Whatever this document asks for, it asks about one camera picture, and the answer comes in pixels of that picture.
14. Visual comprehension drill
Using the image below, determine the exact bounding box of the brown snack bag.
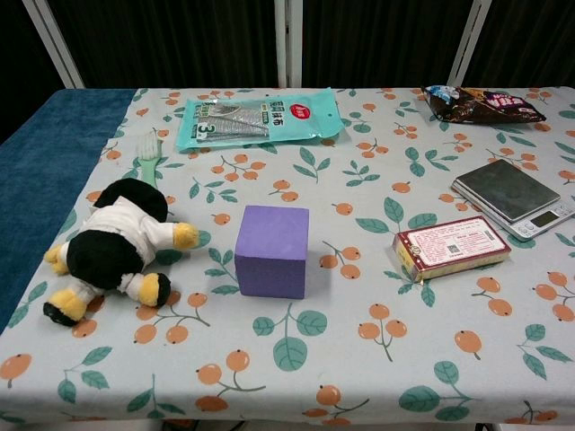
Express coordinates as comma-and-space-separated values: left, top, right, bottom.
420, 84, 548, 125

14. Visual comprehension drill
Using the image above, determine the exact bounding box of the silver digital kitchen scale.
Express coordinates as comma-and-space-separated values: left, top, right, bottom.
451, 159, 572, 243

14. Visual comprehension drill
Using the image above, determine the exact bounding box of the teal dishcloth package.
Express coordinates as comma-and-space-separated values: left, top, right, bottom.
173, 87, 345, 154

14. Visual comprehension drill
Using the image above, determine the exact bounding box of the black pleated curtain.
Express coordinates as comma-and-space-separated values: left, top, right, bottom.
0, 0, 575, 90

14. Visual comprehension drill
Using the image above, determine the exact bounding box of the white frame post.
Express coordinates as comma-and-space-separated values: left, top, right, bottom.
447, 0, 495, 89
273, 0, 306, 89
22, 0, 85, 89

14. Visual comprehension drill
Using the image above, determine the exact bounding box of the purple foam cube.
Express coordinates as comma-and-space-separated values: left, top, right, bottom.
234, 205, 311, 299

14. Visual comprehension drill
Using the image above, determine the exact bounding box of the floral orange fruit tablecloth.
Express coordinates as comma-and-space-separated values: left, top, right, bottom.
0, 87, 575, 426

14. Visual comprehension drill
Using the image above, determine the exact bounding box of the black white plush penguin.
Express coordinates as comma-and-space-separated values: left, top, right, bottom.
43, 178, 200, 328

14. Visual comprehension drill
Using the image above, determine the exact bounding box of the red rectangular cardboard box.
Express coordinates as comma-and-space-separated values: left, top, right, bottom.
392, 215, 513, 283

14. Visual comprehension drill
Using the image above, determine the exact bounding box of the blue table cover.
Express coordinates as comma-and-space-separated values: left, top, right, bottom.
0, 88, 136, 333

